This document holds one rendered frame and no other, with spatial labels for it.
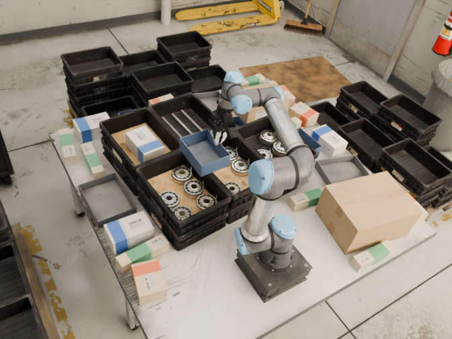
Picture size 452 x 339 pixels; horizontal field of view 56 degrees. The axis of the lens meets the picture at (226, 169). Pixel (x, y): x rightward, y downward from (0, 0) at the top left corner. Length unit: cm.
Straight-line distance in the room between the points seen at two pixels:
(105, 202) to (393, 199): 146
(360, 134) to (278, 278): 188
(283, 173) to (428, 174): 195
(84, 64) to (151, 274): 219
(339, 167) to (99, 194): 140
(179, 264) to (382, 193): 108
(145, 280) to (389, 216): 119
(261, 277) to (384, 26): 369
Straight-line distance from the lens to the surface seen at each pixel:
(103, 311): 272
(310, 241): 222
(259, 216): 161
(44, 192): 333
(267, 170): 142
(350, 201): 220
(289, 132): 159
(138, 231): 202
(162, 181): 217
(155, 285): 188
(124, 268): 198
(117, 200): 226
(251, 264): 195
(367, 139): 351
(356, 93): 401
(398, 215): 225
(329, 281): 212
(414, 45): 492
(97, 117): 262
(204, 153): 197
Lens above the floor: 241
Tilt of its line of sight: 45 degrees down
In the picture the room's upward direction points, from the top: 10 degrees clockwise
